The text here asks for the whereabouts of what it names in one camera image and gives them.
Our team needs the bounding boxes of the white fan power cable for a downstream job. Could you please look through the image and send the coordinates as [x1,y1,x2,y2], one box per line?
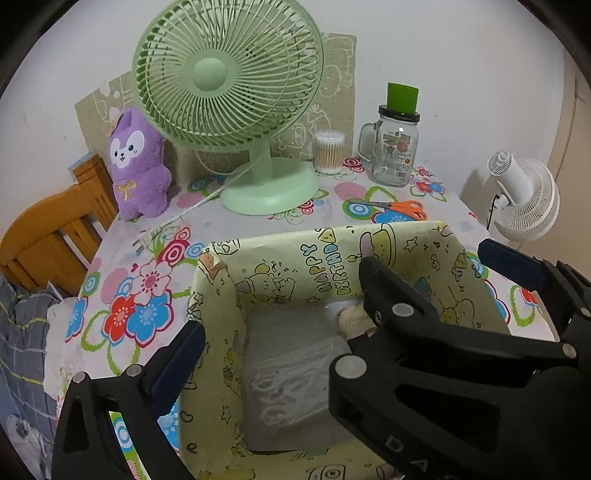
[133,164,252,257]

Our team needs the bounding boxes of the clear bag of white cable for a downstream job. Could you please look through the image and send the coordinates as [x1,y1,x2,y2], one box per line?
[244,308,358,450]

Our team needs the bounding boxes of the purple plush toy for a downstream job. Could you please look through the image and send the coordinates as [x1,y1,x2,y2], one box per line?
[107,107,172,221]

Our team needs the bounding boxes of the white clip fan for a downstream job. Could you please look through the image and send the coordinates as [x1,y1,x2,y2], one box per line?
[487,150,561,241]

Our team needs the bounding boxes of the beige cartoon wall cloth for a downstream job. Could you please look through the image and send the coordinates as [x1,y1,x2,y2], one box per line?
[75,32,358,185]

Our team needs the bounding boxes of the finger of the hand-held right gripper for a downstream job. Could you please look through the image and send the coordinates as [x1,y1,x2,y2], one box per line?
[329,257,591,480]
[478,239,591,326]

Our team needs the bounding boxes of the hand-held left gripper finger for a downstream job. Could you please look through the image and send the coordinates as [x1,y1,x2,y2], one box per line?
[51,320,207,480]

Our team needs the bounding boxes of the green plastic cup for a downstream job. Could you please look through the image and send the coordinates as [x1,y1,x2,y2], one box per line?
[387,82,420,114]

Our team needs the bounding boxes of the floral tablecloth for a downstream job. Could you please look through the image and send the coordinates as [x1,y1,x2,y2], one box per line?
[44,154,559,480]

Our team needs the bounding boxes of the orange scissors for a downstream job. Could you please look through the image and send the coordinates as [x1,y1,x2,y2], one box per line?
[346,198,428,221]

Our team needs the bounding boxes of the glass jar mug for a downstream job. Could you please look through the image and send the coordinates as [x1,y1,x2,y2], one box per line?
[358,105,422,186]

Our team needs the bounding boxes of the yellow cartoon storage box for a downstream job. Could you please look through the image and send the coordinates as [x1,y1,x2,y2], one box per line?
[185,220,557,480]

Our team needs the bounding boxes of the cotton swab container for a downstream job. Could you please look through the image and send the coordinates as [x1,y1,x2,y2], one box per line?
[314,130,346,175]

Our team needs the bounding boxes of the beige twine ball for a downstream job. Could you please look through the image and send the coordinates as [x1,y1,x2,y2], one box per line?
[338,305,372,337]

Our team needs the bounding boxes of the wooden chair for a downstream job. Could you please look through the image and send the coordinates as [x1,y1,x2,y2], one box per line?
[0,154,118,296]

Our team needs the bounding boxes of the green desk fan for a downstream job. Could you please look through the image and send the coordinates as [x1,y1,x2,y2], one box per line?
[131,0,326,217]

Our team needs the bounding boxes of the grey plaid blanket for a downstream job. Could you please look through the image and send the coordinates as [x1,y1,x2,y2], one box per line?
[0,272,65,480]

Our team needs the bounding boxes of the black fan cable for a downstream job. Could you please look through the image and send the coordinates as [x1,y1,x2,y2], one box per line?
[487,193,503,229]

